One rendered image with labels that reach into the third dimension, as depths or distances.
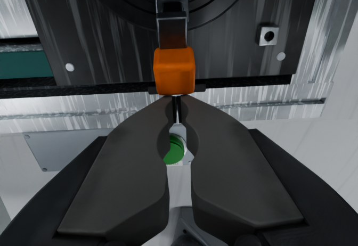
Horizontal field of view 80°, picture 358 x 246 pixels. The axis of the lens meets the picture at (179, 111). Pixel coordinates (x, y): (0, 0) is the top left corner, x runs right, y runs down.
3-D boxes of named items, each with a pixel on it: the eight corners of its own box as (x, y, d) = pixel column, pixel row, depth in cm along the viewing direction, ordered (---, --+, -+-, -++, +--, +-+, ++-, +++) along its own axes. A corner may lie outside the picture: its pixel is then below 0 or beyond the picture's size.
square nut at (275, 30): (272, 42, 20) (276, 45, 19) (254, 43, 20) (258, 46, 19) (275, 23, 19) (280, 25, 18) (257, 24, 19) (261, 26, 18)
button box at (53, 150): (192, 137, 34) (196, 166, 29) (60, 144, 34) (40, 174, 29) (192, 99, 31) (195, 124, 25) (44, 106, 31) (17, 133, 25)
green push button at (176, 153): (184, 154, 29) (185, 164, 27) (154, 155, 29) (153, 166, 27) (183, 130, 27) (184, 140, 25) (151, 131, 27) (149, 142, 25)
